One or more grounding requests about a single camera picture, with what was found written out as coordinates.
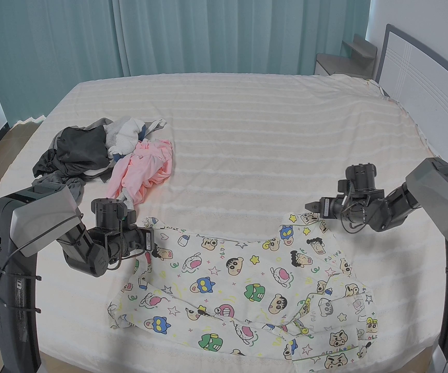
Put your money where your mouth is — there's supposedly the bed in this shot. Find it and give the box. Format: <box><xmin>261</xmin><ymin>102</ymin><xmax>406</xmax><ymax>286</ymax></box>
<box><xmin>0</xmin><ymin>24</ymin><xmax>448</xmax><ymax>373</ymax></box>

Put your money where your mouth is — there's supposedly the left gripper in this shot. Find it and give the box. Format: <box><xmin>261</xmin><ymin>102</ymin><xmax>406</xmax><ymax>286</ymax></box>
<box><xmin>131</xmin><ymin>226</ymin><xmax>156</xmax><ymax>253</ymax></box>

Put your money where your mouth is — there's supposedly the grey bedside table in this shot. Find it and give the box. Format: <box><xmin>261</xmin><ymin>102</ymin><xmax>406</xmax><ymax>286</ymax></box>
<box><xmin>315</xmin><ymin>34</ymin><xmax>377</xmax><ymax>80</ymax></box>

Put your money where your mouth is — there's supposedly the pile of clothes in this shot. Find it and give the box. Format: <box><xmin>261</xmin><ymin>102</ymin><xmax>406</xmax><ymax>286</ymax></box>
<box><xmin>32</xmin><ymin>117</ymin><xmax>175</xmax><ymax>210</ymax></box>

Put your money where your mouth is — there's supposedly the blue-green curtain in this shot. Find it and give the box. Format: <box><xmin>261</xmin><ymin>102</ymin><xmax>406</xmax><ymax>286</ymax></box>
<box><xmin>0</xmin><ymin>0</ymin><xmax>124</xmax><ymax>125</ymax></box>
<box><xmin>111</xmin><ymin>0</ymin><xmax>372</xmax><ymax>77</ymax></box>

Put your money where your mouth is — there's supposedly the white printed pyjama top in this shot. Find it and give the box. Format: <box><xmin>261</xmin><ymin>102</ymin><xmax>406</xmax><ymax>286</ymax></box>
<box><xmin>107</xmin><ymin>210</ymin><xmax>380</xmax><ymax>373</ymax></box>

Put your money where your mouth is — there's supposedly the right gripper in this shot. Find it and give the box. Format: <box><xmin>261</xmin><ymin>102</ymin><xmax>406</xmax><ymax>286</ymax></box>
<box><xmin>304</xmin><ymin>195</ymin><xmax>346</xmax><ymax>220</ymax></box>

